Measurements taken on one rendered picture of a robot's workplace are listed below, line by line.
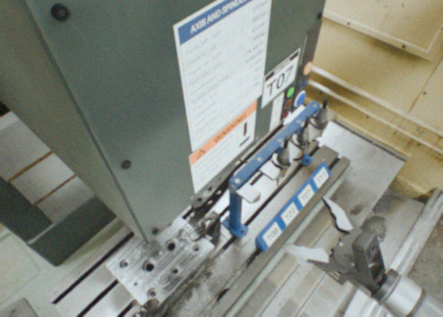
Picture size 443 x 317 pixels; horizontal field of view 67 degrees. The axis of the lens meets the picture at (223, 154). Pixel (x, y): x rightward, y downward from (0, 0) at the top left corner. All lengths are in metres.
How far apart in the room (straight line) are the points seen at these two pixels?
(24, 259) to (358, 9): 1.78
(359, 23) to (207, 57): 1.08
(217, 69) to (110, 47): 0.16
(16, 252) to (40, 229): 0.40
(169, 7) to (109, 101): 0.10
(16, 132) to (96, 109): 0.80
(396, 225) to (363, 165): 0.32
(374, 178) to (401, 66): 0.52
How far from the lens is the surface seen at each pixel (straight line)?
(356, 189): 1.66
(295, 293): 1.40
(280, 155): 1.05
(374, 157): 1.70
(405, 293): 0.72
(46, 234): 1.52
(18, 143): 1.14
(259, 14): 0.46
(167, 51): 0.35
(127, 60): 0.32
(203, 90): 0.43
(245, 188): 1.02
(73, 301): 1.33
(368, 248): 0.64
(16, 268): 1.86
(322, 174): 1.43
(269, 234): 1.26
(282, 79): 0.61
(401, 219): 1.78
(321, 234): 1.53
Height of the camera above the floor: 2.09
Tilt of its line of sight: 53 degrees down
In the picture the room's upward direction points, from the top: 2 degrees counter-clockwise
